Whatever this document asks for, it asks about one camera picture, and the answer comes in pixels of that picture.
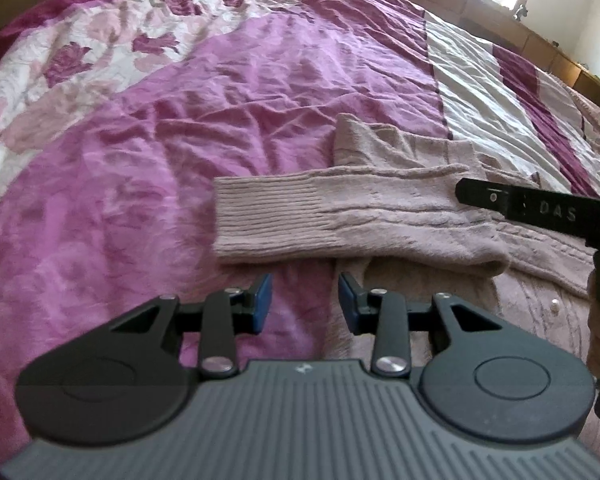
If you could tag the purple floral bedspread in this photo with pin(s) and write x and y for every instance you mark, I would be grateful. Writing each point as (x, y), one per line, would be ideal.
(117, 117)

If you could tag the wooden bedside ledge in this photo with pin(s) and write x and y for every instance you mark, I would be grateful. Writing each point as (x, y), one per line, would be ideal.
(488, 20)

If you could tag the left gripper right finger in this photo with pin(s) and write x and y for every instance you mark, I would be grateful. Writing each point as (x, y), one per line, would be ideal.
(478, 373)

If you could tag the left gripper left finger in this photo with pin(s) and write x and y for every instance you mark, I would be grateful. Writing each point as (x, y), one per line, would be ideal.
(132, 375)

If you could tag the pink knitted cardigan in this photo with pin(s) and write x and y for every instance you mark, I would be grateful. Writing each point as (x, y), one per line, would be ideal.
(387, 213)

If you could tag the person's right hand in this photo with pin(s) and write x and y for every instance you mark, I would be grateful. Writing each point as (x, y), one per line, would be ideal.
(593, 358)

